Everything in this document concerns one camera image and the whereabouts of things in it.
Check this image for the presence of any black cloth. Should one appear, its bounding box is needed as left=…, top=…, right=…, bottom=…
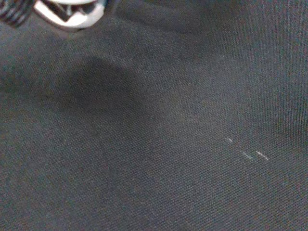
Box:
left=0, top=0, right=308, bottom=231

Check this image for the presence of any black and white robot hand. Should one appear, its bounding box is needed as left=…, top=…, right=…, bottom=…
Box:
left=0, top=0, right=106, bottom=31

